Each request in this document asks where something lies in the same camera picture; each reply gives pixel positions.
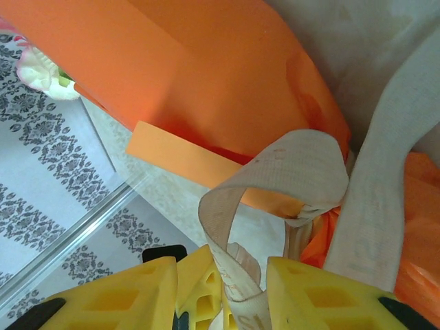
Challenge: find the orange wrapping paper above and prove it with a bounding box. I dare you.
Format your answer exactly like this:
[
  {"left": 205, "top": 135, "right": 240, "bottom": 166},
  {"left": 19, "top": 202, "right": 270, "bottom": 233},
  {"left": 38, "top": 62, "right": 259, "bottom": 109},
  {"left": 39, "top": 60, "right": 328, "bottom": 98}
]
[{"left": 0, "top": 0, "right": 440, "bottom": 320}]

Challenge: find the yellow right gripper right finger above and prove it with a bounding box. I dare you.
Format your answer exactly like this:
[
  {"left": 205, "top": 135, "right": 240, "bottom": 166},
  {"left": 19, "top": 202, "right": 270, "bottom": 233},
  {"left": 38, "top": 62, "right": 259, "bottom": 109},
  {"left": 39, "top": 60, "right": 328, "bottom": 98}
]
[{"left": 267, "top": 257, "right": 440, "bottom": 330}]

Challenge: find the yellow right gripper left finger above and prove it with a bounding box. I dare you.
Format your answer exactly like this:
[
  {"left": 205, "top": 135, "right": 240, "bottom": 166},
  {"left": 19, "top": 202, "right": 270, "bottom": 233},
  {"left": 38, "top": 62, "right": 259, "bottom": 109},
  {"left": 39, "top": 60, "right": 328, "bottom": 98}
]
[{"left": 6, "top": 256, "right": 179, "bottom": 330}]

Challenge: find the cream printed ribbon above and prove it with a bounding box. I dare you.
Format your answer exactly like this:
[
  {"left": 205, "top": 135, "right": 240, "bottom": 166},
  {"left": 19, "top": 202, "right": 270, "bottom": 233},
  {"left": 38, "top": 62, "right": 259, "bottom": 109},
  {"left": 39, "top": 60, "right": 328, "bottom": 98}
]
[{"left": 198, "top": 20, "right": 440, "bottom": 330}]

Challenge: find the aluminium frame post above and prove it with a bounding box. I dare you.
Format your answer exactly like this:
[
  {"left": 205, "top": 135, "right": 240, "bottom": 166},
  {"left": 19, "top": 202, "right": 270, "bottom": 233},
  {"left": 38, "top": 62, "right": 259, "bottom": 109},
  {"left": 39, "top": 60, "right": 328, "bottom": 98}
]
[{"left": 0, "top": 171, "right": 149, "bottom": 310}]

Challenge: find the artificial rose bouquet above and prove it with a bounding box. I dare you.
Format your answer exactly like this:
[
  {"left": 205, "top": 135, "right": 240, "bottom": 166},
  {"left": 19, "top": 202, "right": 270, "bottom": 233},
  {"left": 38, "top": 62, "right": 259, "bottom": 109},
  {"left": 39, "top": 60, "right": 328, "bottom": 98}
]
[{"left": 0, "top": 16, "right": 82, "bottom": 101}]

